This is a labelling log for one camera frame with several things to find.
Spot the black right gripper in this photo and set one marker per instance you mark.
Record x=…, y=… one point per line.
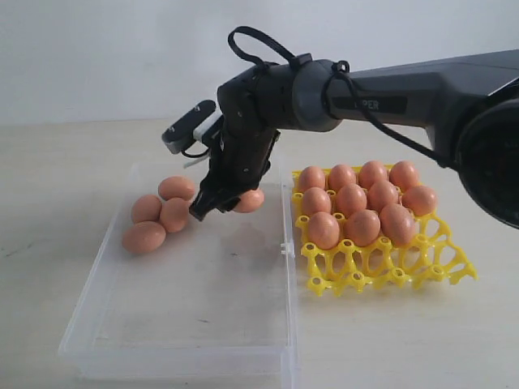
x=239, y=159

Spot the yellow plastic egg tray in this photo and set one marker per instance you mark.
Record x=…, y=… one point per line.
x=430, y=256

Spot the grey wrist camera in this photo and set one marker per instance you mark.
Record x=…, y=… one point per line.
x=200, y=124

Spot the brown egg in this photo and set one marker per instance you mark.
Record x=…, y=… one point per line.
x=372, y=172
x=250, y=201
x=146, y=208
x=421, y=200
x=404, y=175
x=176, y=187
x=350, y=198
x=341, y=175
x=315, y=200
x=397, y=224
x=323, y=230
x=381, y=194
x=174, y=215
x=143, y=237
x=311, y=176
x=362, y=227

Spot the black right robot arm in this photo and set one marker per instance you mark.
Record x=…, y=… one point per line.
x=461, y=112

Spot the clear plastic storage box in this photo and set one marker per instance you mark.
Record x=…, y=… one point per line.
x=214, y=307

